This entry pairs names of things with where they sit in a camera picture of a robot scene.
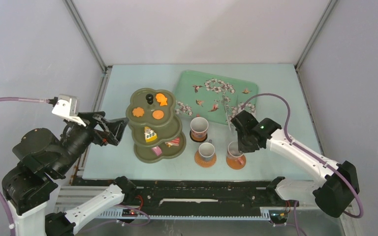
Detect yellow toy cake slice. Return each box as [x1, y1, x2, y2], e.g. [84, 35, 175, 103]
[144, 126, 158, 143]

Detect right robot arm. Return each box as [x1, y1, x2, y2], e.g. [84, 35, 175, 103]
[231, 111, 360, 218]

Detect round cork coaster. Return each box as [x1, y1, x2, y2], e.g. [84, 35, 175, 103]
[194, 151, 217, 168]
[226, 155, 246, 170]

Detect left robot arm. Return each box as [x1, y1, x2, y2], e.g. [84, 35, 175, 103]
[2, 112, 136, 236]

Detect white cup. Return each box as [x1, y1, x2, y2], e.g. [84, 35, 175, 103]
[198, 140, 216, 162]

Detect green three-tier serving stand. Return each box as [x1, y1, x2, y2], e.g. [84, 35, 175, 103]
[126, 88, 186, 164]

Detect orange cup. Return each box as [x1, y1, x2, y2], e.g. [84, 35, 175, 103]
[226, 141, 245, 159]

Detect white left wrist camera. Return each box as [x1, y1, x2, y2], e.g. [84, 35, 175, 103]
[52, 94, 87, 127]

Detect metal serving tongs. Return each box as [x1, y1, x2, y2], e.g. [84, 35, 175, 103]
[221, 95, 239, 133]

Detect pink toy cake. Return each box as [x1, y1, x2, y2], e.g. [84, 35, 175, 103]
[151, 146, 162, 156]

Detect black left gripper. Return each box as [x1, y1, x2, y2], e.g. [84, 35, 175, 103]
[54, 111, 130, 175]

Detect orange toy fish pastry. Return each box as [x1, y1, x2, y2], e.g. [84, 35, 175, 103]
[155, 93, 168, 106]

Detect orange-handled cup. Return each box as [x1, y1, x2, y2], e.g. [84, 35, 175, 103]
[190, 117, 209, 136]

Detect red striped toy cake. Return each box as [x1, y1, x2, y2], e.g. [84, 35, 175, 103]
[164, 137, 180, 148]

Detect green floral serving tray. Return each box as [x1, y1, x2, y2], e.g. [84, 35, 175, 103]
[173, 70, 259, 124]

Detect yellow smiley face coaster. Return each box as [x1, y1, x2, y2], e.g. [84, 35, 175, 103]
[189, 131, 208, 143]

